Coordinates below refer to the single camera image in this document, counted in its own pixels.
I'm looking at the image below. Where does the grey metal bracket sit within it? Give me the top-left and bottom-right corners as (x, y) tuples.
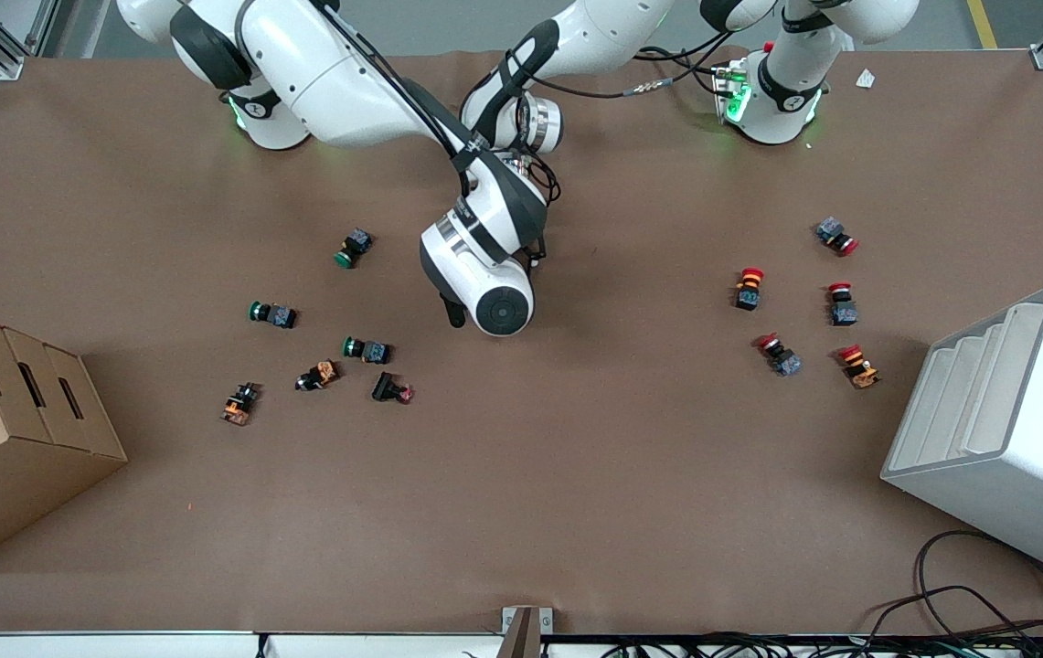
(501, 606), (554, 658)

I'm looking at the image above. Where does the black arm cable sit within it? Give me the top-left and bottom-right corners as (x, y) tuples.
(315, 0), (568, 207)
(507, 32), (741, 100)

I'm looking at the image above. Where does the black looped cable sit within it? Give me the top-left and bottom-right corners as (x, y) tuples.
(916, 530), (1043, 641)

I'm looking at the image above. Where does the black floor cable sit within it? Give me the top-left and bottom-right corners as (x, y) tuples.
(855, 585), (1043, 645)

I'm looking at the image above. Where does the green button grey-blue body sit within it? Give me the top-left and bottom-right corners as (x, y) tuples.
(334, 228), (374, 270)
(342, 335), (391, 366)
(249, 300), (298, 330)

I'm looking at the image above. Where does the black switch red tip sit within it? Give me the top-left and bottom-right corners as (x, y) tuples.
(371, 371), (415, 405)

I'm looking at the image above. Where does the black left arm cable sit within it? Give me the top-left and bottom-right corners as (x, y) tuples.
(507, 32), (741, 100)

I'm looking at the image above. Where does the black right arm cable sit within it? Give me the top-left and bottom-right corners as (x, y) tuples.
(315, 0), (568, 207)

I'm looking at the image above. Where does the black button orange body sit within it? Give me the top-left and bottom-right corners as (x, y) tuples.
(220, 382), (262, 427)
(295, 359), (341, 393)

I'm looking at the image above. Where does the black base cable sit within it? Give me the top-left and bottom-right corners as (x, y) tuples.
(635, 37), (728, 92)

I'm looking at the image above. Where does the brown table cover sheet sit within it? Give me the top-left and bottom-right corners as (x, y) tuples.
(0, 46), (1043, 636)

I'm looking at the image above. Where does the black cable bundle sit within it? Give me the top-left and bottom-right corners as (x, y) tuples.
(599, 631), (1043, 658)

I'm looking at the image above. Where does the red button orange blue body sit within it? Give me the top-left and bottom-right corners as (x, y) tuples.
(734, 267), (766, 312)

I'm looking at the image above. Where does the brown cardboard box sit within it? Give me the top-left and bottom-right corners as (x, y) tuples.
(0, 305), (129, 575)

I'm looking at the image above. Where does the red button grey-blue body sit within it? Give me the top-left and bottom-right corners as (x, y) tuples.
(815, 217), (860, 257)
(755, 334), (804, 377)
(827, 281), (858, 327)

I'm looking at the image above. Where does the white ribbed plastic bin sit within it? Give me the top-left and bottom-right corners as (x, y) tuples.
(880, 282), (1043, 588)

